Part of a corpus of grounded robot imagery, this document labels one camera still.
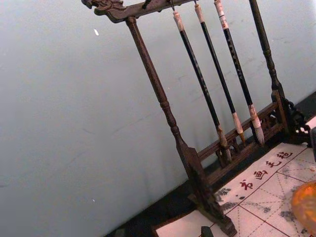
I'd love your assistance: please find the black brush with dark tip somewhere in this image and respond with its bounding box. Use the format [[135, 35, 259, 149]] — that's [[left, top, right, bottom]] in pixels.
[[171, 10, 233, 165]]

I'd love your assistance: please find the dark carved wooden brush rack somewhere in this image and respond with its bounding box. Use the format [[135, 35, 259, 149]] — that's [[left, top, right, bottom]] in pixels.
[[81, 0, 312, 237]]

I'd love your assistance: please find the black brush with yellow tip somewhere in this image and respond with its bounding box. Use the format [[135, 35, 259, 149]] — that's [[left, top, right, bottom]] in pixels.
[[193, 3, 247, 144]]

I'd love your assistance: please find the black brush with grey tip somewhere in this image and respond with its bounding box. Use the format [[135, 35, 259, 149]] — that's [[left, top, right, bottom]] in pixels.
[[213, 0, 265, 146]]

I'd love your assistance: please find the small black block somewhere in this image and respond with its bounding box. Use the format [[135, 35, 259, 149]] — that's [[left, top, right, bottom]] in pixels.
[[200, 225, 214, 237]]

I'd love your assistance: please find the white felt mat red grid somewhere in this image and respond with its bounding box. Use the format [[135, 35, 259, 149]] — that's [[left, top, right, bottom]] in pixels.
[[155, 142, 316, 237]]

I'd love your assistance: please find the dark grey container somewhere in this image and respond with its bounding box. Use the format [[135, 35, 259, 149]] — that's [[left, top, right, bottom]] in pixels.
[[309, 126, 316, 162]]

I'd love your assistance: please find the orange translucent round object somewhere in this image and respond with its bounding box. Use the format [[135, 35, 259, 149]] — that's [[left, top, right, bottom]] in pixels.
[[290, 180, 316, 225]]

